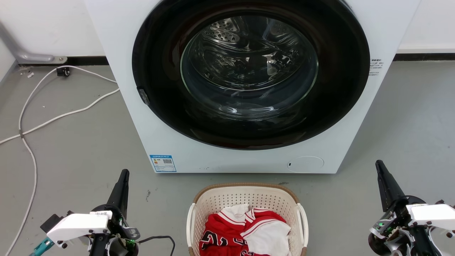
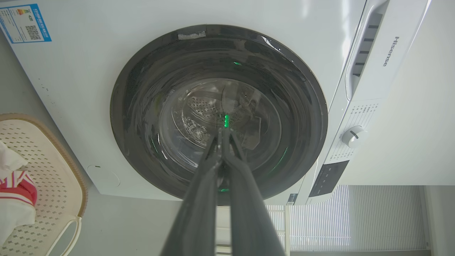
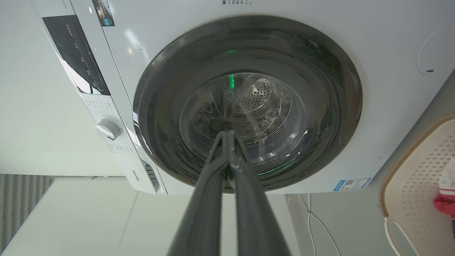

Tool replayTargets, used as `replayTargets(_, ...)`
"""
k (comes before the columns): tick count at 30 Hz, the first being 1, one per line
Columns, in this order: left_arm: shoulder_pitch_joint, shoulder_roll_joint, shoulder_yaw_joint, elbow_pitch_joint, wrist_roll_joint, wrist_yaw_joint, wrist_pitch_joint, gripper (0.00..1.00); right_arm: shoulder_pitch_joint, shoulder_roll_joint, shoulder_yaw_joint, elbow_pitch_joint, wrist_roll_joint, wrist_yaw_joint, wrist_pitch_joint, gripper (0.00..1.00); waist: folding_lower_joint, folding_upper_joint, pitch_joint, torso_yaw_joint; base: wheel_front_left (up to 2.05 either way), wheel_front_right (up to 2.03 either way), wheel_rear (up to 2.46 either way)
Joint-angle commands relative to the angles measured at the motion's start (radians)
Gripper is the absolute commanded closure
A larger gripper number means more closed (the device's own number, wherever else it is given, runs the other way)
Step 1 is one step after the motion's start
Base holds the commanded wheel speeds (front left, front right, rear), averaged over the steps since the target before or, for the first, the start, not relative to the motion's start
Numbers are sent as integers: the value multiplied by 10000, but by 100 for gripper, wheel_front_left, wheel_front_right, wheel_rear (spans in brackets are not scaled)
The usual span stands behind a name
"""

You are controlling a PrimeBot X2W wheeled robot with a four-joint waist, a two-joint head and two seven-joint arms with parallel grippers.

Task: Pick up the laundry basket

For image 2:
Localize cream perforated laundry basket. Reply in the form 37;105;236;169
0;113;88;256

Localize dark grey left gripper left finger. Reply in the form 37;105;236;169
160;128;224;256

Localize white washing machine control knob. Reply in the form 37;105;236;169
342;126;369;149

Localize white Hisense washing machine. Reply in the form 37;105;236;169
0;0;432;206

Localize red and white clothes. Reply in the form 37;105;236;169
0;142;36;246

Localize red white striped garment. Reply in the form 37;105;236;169
0;170;38;207

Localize white window blinds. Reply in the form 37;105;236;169
215;185;428;256

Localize blue white energy label sticker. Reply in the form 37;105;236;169
0;4;52;44

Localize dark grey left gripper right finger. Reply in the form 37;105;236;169
223;129;287;256

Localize round dark washing machine door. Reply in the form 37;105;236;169
110;24;328;206

